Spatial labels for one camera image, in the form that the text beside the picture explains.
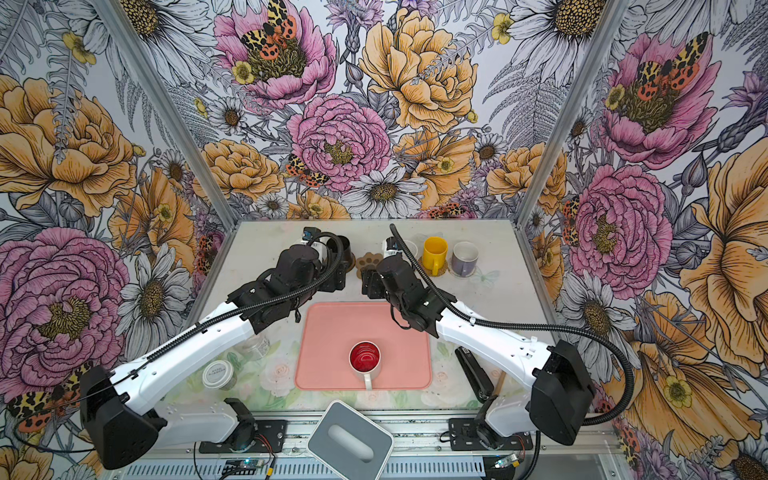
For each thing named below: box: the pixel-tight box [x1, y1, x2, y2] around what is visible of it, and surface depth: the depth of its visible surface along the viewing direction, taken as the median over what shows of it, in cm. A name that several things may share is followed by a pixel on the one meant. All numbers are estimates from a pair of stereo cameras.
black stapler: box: [454, 346, 495, 403], surface depth 83 cm
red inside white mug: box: [348, 340, 382, 390], surface depth 83 cm
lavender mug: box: [451, 241, 479, 276], surface depth 104 cm
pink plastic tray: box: [295, 302, 432, 390], surface depth 87 cm
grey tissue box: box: [308, 400, 394, 480], surface depth 71 cm
